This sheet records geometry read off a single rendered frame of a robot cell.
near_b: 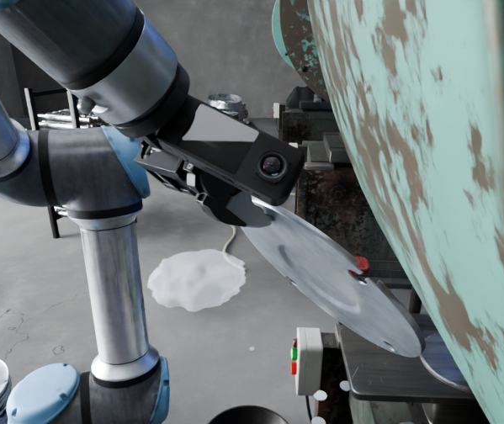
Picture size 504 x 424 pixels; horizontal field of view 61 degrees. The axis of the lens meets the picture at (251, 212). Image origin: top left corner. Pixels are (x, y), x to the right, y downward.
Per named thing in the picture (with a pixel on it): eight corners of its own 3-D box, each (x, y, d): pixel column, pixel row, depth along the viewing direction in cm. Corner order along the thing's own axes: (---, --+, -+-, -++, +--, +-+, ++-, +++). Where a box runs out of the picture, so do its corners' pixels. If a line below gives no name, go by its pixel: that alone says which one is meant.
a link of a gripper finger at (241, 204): (240, 210, 51) (198, 166, 44) (279, 223, 48) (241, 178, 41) (227, 232, 50) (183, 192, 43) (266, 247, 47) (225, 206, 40)
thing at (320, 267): (355, 341, 68) (358, 337, 69) (477, 379, 40) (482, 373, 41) (221, 219, 68) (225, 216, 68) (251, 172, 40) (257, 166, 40)
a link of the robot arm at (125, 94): (163, 5, 28) (96, 103, 26) (201, 55, 32) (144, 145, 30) (101, 9, 33) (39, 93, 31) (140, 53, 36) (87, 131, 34)
